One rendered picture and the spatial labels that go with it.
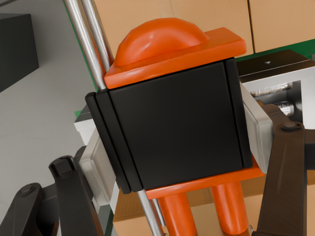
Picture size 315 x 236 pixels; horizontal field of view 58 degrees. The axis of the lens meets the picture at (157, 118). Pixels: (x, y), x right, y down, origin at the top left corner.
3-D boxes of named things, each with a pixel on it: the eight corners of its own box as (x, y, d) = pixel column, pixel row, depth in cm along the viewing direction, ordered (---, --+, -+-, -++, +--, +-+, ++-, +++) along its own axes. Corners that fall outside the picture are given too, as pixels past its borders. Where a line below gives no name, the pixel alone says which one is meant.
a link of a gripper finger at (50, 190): (86, 220, 14) (28, 232, 14) (104, 162, 18) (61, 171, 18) (74, 196, 13) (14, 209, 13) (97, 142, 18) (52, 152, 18)
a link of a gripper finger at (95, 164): (110, 205, 15) (97, 208, 15) (125, 141, 22) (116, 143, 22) (91, 159, 14) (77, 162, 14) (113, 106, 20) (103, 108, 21)
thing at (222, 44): (244, 136, 22) (266, 176, 17) (150, 158, 22) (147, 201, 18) (225, 25, 18) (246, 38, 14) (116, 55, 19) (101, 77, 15)
